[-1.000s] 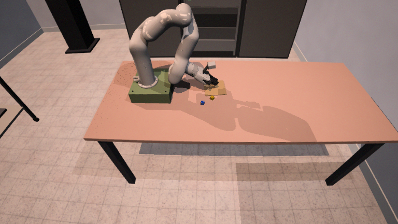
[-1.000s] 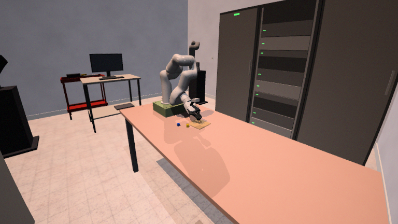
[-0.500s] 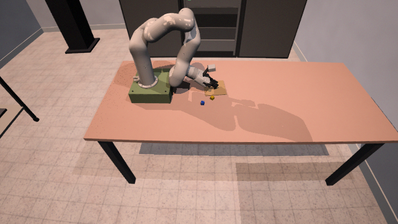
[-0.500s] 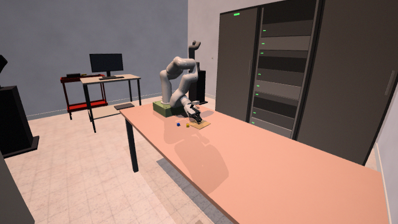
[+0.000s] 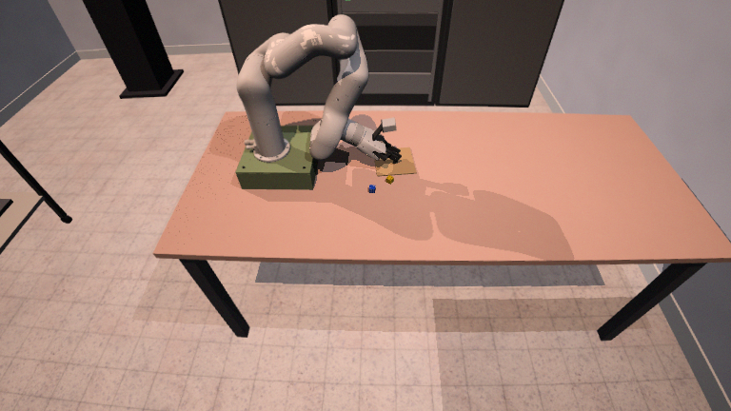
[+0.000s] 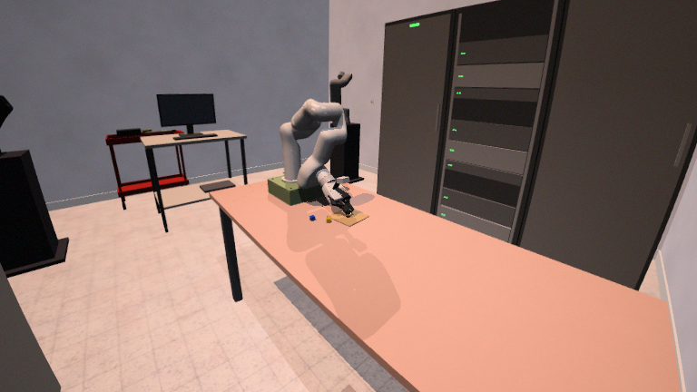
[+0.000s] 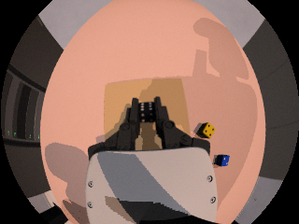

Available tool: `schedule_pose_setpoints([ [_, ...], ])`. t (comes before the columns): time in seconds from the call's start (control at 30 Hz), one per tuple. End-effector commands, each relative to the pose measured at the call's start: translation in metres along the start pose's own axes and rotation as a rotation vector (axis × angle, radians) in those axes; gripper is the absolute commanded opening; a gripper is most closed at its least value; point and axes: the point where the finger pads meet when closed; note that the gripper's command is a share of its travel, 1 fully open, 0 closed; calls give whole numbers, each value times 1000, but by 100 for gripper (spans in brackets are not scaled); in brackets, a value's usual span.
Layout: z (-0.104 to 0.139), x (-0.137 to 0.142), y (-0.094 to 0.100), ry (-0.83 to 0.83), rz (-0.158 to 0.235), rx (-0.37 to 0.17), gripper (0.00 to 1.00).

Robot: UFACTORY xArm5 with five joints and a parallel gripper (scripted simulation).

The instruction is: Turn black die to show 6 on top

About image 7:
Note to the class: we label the blue die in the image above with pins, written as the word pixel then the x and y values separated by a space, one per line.
pixel 222 160

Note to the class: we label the yellow die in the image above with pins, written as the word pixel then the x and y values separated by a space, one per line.
pixel 206 130

